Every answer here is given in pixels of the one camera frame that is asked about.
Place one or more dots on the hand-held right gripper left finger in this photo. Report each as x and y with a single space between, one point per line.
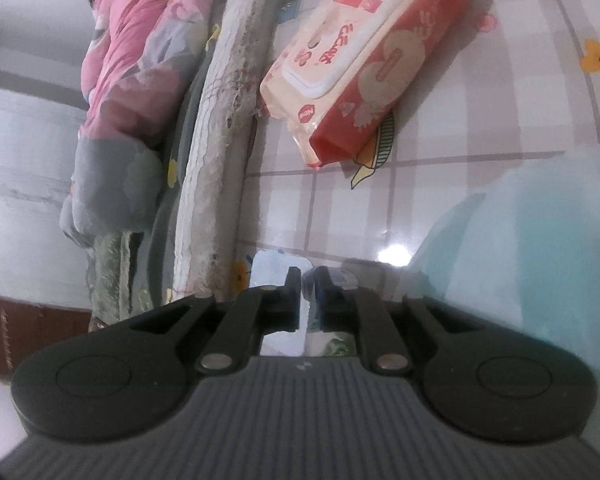
290 305

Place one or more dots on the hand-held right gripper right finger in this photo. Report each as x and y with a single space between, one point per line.
325 305

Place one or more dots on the grey bedsheet with yellow prints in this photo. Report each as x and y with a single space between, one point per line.
167 210

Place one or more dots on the green floral lace-edged cloth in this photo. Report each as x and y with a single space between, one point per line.
112 280

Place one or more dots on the pale translucent plastic bag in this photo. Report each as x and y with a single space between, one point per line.
530 240

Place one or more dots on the red wet wipes pack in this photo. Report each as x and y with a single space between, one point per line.
360 60

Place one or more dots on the plaid flower-print mat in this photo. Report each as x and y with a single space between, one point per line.
480 110

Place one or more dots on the brown wooden furniture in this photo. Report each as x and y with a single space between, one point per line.
30 335

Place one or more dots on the pink and grey patchwork quilt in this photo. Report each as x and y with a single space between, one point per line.
130 60

